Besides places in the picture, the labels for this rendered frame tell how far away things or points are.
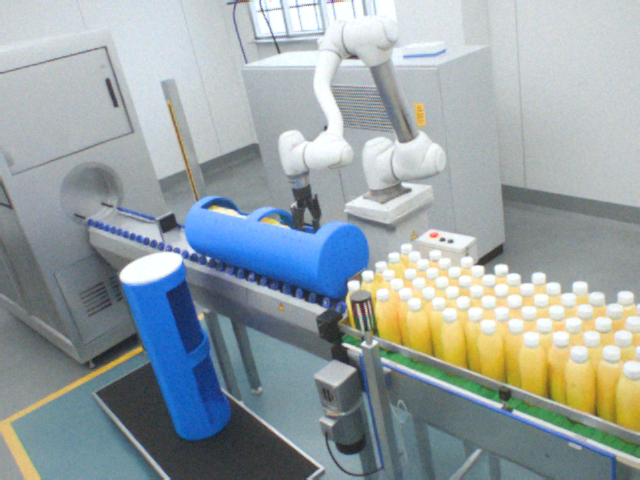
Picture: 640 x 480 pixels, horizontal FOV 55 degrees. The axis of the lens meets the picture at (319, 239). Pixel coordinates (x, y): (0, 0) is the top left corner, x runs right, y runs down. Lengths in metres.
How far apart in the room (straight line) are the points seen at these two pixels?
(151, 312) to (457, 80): 2.25
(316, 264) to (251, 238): 0.38
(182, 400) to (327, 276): 1.11
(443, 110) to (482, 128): 0.41
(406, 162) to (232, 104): 5.39
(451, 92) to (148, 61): 4.39
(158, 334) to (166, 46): 5.13
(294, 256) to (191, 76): 5.57
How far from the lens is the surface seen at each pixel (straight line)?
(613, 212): 4.90
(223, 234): 2.59
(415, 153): 2.68
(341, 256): 2.25
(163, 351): 2.87
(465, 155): 3.99
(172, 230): 3.30
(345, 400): 2.11
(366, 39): 2.48
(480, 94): 4.05
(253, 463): 2.93
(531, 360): 1.74
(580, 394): 1.73
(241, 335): 3.33
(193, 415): 3.06
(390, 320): 2.01
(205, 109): 7.75
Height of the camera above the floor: 2.11
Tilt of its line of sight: 24 degrees down
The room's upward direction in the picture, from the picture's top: 12 degrees counter-clockwise
